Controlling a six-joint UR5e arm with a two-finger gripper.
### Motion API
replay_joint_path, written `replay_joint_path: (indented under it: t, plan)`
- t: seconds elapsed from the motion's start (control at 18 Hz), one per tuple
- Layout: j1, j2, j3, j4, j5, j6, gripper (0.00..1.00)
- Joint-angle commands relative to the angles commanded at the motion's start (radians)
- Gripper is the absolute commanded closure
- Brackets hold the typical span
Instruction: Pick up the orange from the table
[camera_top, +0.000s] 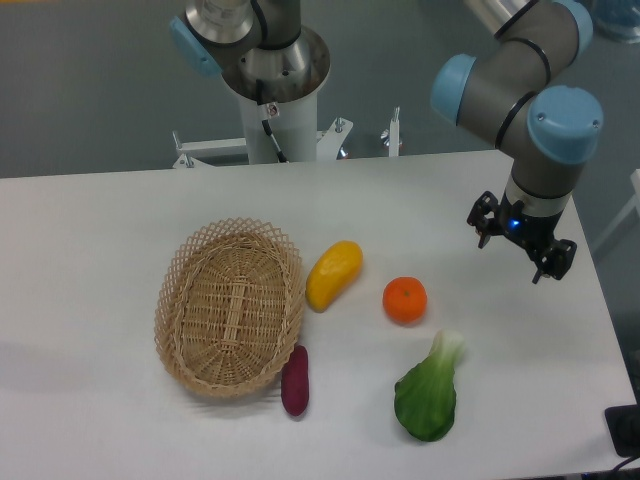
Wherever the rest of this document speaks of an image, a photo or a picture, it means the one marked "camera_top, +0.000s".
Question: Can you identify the yellow mango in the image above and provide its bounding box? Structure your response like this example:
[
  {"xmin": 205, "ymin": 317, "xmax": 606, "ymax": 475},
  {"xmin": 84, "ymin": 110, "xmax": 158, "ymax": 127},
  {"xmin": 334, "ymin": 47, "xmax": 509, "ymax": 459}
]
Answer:
[{"xmin": 305, "ymin": 240, "xmax": 363, "ymax": 312}]

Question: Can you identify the black device at table edge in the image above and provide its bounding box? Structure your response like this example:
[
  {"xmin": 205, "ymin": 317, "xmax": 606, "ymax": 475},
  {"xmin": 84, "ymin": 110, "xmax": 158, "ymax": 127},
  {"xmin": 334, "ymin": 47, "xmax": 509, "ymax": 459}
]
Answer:
[{"xmin": 604, "ymin": 405, "xmax": 639, "ymax": 457}]

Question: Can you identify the white frame at right edge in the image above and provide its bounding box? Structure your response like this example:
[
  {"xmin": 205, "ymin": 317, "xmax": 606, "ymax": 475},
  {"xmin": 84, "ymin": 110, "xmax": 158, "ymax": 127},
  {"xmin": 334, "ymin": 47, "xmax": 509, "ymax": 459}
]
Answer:
[{"xmin": 591, "ymin": 169, "xmax": 639, "ymax": 260}]

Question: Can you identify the purple sweet potato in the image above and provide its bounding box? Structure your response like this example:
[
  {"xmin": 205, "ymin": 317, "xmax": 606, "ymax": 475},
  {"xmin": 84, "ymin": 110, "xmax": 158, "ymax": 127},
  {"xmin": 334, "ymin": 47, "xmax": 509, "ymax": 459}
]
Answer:
[{"xmin": 281, "ymin": 345, "xmax": 310, "ymax": 417}]

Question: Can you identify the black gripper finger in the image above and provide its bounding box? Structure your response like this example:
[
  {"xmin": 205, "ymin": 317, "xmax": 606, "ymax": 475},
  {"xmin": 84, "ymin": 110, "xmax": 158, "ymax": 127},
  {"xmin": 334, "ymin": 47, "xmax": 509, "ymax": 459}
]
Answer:
[
  {"xmin": 467, "ymin": 191, "xmax": 499, "ymax": 249},
  {"xmin": 530, "ymin": 239, "xmax": 577, "ymax": 284}
]

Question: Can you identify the black cable on pedestal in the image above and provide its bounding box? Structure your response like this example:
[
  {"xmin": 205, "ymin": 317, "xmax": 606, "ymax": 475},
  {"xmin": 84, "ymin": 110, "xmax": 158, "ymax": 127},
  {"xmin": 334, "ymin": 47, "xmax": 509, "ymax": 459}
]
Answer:
[{"xmin": 254, "ymin": 78, "xmax": 290, "ymax": 164}]

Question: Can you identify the blue object top right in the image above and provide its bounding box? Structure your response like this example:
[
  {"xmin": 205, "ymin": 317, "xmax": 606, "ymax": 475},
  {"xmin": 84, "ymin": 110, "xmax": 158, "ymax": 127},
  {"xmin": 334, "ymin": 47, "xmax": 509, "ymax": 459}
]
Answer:
[{"xmin": 591, "ymin": 0, "xmax": 639, "ymax": 44}]

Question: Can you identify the woven wicker basket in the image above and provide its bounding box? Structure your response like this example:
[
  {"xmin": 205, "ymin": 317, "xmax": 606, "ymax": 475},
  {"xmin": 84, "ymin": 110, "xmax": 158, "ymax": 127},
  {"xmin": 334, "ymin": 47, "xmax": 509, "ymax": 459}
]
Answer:
[{"xmin": 154, "ymin": 218, "xmax": 305, "ymax": 399}]

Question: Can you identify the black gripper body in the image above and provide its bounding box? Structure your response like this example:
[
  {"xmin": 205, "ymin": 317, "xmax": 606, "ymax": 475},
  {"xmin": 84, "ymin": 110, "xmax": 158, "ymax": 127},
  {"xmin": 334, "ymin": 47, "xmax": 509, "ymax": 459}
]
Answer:
[{"xmin": 491, "ymin": 180, "xmax": 571, "ymax": 254}]

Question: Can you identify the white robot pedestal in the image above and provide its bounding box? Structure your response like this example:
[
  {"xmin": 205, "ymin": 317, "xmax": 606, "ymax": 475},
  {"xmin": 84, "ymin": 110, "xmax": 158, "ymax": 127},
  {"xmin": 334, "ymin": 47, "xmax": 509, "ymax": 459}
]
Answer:
[{"xmin": 171, "ymin": 25, "xmax": 405, "ymax": 169}]

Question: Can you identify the green bok choy leaf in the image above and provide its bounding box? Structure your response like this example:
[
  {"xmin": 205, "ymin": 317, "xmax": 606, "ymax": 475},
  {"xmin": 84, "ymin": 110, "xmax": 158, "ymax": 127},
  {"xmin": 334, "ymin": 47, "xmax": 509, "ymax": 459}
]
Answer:
[{"xmin": 393, "ymin": 329, "xmax": 465, "ymax": 442}]

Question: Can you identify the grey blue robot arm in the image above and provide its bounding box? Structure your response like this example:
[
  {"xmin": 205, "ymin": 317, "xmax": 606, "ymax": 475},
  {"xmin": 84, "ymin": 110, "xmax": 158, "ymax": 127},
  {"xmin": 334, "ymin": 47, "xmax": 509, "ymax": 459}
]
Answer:
[{"xmin": 169, "ymin": 1, "xmax": 603, "ymax": 280}]

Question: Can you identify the orange tangerine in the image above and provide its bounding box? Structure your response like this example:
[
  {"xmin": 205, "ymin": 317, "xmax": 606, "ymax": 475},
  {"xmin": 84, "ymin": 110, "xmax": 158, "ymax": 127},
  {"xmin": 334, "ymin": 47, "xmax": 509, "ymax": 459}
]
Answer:
[{"xmin": 382, "ymin": 277, "xmax": 428, "ymax": 325}]

